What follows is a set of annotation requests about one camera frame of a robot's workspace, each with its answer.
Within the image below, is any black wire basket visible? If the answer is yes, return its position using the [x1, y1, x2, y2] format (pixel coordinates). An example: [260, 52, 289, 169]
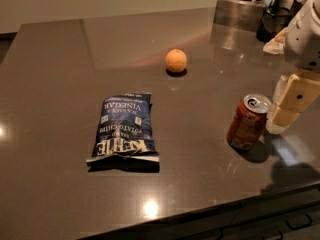
[256, 6, 291, 43]

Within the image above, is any blue kettle chips bag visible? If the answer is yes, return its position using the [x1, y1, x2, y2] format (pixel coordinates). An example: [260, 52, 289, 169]
[86, 93, 159, 166]

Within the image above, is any red coke can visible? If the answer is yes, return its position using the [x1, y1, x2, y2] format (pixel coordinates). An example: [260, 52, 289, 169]
[227, 93, 271, 152]

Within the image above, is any orange fruit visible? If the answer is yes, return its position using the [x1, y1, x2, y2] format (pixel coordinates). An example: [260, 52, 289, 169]
[165, 49, 187, 73]

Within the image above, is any steel snack dispenser base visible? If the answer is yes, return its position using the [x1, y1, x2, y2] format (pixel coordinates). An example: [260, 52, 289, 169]
[214, 0, 264, 32]

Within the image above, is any black drawer handle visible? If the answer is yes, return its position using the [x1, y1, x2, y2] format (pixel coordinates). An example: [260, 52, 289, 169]
[286, 215, 312, 230]

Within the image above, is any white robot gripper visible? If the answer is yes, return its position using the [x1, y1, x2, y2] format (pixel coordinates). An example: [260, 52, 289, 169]
[266, 0, 320, 134]

